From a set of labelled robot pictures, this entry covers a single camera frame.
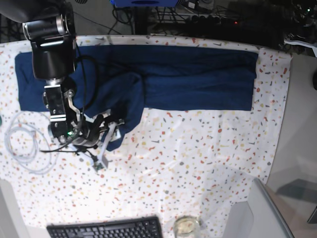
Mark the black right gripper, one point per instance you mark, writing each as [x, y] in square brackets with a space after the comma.
[90, 132]

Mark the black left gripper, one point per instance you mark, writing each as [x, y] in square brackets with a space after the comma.
[306, 33]

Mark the dark blue t-shirt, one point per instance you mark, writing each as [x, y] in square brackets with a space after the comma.
[125, 79]

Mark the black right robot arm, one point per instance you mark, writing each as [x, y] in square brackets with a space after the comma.
[49, 26]

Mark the terrazzo patterned tablecloth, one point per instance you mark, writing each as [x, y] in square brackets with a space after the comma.
[173, 164]

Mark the black computer keyboard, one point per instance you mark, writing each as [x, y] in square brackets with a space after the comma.
[146, 227]

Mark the blue box at top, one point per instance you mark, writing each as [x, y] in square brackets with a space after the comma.
[145, 3]

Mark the clear glass jar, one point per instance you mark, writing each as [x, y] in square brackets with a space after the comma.
[187, 227]

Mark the grey monitor edge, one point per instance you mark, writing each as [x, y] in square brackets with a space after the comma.
[267, 220]

